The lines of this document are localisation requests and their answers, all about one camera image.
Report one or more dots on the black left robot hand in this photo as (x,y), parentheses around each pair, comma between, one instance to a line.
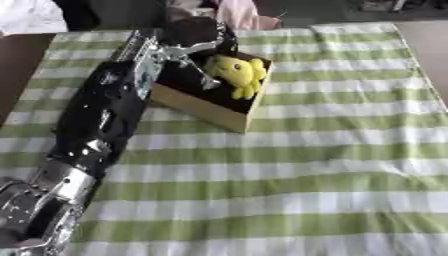
(195,31)

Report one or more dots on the yellow soft toy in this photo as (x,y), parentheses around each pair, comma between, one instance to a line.
(239,71)

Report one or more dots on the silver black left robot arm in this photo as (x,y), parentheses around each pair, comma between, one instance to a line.
(99,113)

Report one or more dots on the tan cardboard box black inside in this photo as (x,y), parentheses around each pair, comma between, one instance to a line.
(198,106)

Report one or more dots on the person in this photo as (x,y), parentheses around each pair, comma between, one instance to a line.
(239,13)
(29,15)

